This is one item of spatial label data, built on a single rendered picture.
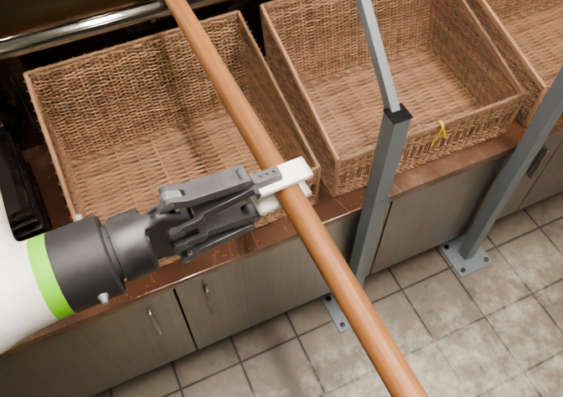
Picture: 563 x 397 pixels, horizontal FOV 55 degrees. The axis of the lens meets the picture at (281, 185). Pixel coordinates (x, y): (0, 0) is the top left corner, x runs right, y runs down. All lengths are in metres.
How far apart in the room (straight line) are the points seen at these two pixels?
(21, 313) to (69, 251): 0.07
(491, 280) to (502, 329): 0.17
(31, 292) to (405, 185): 1.05
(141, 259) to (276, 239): 0.76
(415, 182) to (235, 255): 0.51
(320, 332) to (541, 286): 0.79
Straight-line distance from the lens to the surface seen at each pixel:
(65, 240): 0.59
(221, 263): 1.29
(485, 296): 2.00
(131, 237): 0.58
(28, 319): 0.60
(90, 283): 0.58
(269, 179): 0.60
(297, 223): 0.60
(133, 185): 1.44
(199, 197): 0.57
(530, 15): 2.06
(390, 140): 1.09
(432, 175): 1.47
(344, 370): 1.80
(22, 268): 0.59
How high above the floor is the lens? 1.72
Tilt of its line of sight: 55 degrees down
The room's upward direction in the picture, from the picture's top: straight up
